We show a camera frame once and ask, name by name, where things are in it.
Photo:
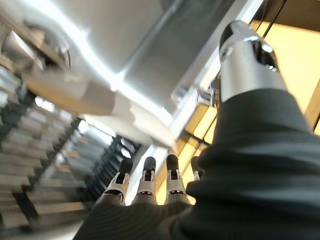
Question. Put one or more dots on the yellow panelled window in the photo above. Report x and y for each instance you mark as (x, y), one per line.
(295, 62)

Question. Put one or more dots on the stainless steel sink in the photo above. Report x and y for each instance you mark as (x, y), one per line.
(150, 50)

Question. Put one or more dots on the chrome kitchen faucet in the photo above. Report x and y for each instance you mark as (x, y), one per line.
(207, 98)

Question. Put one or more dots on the black silver robot right hand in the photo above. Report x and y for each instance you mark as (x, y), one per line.
(250, 175)

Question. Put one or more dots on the black sink dish rack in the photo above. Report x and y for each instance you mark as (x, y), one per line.
(37, 155)

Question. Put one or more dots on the cream round ceramic plate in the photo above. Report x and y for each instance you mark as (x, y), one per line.
(105, 110)

